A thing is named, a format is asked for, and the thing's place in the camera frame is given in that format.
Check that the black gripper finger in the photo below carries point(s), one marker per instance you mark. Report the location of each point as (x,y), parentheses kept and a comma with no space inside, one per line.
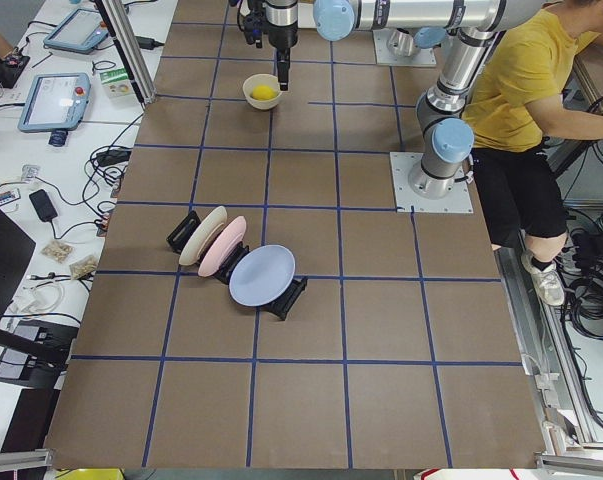
(283,68)

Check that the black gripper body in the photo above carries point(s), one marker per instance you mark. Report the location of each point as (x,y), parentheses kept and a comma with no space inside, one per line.
(282,33)

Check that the white ceramic bowl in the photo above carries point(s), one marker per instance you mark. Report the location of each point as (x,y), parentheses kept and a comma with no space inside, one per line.
(258,79)

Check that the yellow lemon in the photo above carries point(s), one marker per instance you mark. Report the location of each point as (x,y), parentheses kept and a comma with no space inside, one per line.
(263,93)

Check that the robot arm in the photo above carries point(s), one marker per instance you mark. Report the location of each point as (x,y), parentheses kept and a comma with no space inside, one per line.
(277,21)
(448,140)

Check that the green white box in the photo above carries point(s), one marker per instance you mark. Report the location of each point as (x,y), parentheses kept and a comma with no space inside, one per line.
(116,83)

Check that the far teach pendant tablet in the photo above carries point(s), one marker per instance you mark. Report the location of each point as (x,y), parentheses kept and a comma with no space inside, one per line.
(82,31)

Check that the teach pendant tablet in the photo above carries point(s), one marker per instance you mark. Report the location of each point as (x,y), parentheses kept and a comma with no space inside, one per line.
(55,102)
(82,31)

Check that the pink plate in rack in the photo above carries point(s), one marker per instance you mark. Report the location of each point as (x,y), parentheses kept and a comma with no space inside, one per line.
(222,247)

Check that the cream plate in rack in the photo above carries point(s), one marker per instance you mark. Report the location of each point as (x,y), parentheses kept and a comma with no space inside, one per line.
(203,236)

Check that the black dish rack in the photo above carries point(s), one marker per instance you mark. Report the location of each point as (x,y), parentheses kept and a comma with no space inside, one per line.
(279,307)

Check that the near teach pendant tablet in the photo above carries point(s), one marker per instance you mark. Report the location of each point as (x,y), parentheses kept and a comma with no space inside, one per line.
(55,102)

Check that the light blue plate in rack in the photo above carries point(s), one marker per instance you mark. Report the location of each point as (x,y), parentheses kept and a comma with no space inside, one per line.
(262,275)

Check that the person in yellow shirt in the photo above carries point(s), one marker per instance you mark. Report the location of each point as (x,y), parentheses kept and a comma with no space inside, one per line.
(516,102)

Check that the black smartphone on desk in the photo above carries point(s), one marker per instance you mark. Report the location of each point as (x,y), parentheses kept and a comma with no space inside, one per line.
(43,205)

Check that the bag of nuts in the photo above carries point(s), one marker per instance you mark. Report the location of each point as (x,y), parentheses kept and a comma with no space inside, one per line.
(83,268)
(57,250)

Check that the black monitor stand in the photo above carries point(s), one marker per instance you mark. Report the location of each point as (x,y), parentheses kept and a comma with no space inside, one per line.
(36,352)

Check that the aluminium frame post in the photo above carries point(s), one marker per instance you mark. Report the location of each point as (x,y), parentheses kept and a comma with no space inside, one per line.
(120,30)

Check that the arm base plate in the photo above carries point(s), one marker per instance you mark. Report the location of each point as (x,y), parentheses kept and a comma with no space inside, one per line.
(416,192)
(397,48)

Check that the white charger with cable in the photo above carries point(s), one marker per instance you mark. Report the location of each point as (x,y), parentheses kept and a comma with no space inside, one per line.
(41,298)

